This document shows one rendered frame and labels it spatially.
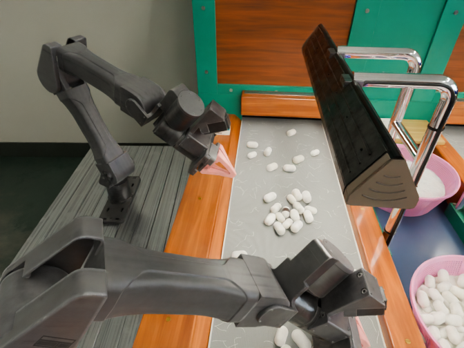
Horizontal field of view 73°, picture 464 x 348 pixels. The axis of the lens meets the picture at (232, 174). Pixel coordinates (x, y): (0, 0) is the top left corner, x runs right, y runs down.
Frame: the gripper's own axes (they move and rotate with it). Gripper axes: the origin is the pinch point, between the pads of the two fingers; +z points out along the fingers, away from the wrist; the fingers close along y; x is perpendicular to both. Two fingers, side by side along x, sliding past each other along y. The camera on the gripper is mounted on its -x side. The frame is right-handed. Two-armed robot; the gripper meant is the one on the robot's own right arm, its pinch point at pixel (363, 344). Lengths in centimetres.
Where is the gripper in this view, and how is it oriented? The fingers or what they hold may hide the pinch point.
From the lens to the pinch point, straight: 62.7
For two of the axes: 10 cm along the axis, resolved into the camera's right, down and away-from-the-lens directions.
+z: 7.6, 5.6, 3.4
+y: 0.9, -6.0, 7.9
